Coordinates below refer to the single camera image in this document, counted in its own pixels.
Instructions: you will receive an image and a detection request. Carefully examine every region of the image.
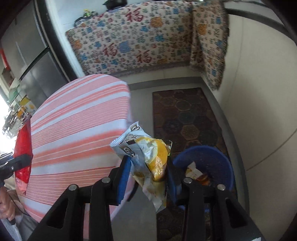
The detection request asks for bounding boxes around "grey refrigerator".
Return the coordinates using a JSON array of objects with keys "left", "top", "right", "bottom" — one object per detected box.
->
[{"left": 1, "top": 1, "right": 77, "bottom": 108}]

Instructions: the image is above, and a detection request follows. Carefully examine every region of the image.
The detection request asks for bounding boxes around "person's left hand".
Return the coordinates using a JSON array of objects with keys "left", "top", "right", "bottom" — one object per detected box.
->
[{"left": 0, "top": 186, "right": 16, "bottom": 221}]

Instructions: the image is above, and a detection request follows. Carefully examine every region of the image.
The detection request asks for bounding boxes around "small red candy wrapper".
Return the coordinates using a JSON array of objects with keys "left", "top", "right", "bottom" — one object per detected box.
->
[{"left": 14, "top": 119, "right": 33, "bottom": 194}]

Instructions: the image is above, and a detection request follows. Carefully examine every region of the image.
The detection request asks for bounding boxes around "patterned fu character blanket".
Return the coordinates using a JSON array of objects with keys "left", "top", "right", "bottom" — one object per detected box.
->
[{"left": 66, "top": 1, "right": 229, "bottom": 90}]

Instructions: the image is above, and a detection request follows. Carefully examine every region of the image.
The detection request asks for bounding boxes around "blue plastic trash basket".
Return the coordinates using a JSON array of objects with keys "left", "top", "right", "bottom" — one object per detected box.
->
[{"left": 167, "top": 146, "right": 235, "bottom": 211}]

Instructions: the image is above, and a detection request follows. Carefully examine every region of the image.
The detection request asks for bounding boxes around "yellow green cardboard box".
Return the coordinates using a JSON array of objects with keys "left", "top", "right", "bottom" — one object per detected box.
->
[{"left": 20, "top": 96, "right": 37, "bottom": 116}]

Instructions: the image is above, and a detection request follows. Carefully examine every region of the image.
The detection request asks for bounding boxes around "dark hexagon pattern rug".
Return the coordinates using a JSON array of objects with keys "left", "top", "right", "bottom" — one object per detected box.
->
[{"left": 151, "top": 86, "right": 240, "bottom": 241}]

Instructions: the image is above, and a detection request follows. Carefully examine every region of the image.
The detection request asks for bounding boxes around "pink striped tablecloth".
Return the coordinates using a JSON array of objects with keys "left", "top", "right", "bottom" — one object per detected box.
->
[{"left": 14, "top": 73, "right": 136, "bottom": 241}]

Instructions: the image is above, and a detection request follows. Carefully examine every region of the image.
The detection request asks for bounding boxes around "black cooking pot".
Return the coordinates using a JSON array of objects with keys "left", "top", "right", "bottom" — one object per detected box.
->
[{"left": 103, "top": 0, "right": 127, "bottom": 10}]

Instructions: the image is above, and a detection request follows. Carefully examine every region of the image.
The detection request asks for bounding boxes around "white fleece sleeve forearm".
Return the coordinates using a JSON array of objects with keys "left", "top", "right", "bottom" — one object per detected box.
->
[{"left": 1, "top": 214, "right": 38, "bottom": 240}]

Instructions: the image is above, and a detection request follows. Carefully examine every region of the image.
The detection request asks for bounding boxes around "green metal shelf rack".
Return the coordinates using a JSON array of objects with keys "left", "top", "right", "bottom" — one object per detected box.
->
[{"left": 3, "top": 78, "right": 30, "bottom": 138}]

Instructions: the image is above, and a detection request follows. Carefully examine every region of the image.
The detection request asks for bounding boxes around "yellow silver snack wrapper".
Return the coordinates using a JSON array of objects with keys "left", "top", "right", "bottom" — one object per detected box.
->
[{"left": 110, "top": 122, "right": 171, "bottom": 212}]

